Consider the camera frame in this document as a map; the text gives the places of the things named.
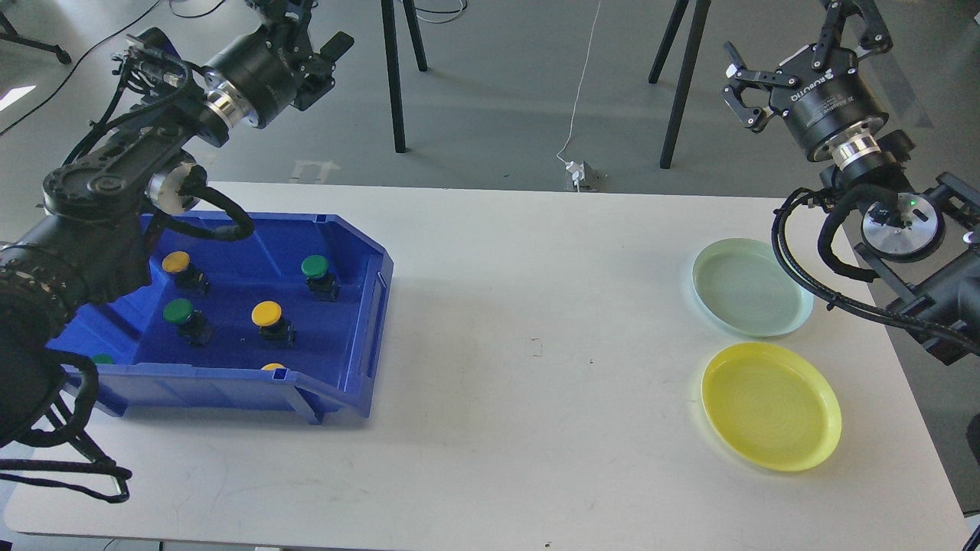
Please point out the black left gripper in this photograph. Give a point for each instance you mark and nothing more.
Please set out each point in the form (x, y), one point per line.
(275, 67)

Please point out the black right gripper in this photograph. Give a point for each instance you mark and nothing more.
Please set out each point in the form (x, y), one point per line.
(831, 99)

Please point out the blue plastic storage bin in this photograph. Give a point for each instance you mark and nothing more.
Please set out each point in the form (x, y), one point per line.
(332, 367)

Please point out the green push button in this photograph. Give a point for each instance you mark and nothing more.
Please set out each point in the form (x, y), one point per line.
(190, 324)
(319, 278)

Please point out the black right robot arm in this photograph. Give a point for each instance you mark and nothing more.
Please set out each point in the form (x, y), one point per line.
(923, 245)

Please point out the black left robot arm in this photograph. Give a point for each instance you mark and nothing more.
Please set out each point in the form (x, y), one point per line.
(127, 181)

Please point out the pale green plate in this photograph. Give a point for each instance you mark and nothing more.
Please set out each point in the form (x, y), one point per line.
(739, 283)

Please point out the yellow plate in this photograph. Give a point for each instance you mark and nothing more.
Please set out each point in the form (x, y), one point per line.
(771, 407)

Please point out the green push button corner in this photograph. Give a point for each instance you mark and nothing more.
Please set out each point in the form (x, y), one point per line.
(102, 358)

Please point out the black tripod leg left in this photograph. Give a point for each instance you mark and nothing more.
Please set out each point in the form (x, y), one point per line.
(392, 61)

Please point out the black tripod leg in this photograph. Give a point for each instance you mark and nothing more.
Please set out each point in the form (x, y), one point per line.
(688, 64)
(392, 61)

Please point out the black tripod leg right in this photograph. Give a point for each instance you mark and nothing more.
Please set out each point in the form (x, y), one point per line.
(688, 64)

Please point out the white power adapter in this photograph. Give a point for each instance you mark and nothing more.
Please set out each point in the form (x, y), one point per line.
(582, 177)

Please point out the black stand foot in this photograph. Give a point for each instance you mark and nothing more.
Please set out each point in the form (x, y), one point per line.
(11, 34)

